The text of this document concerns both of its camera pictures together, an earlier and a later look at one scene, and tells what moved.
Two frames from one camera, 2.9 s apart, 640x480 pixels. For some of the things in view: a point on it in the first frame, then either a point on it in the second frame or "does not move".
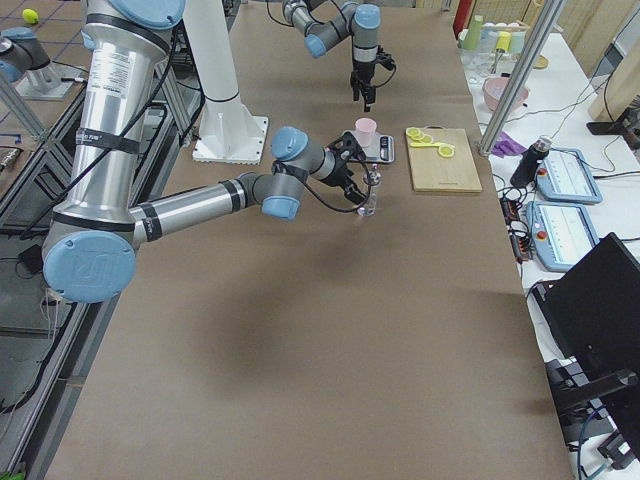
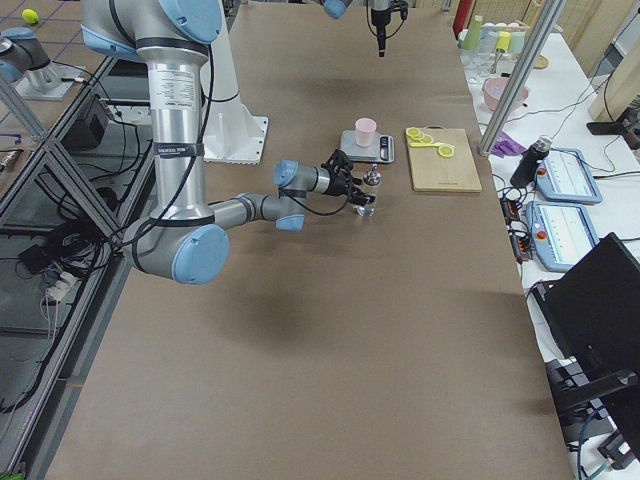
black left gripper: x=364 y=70 → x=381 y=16
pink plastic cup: x=366 y=130 does not move
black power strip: x=521 y=240 does not move
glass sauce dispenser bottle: x=372 y=178 does not move
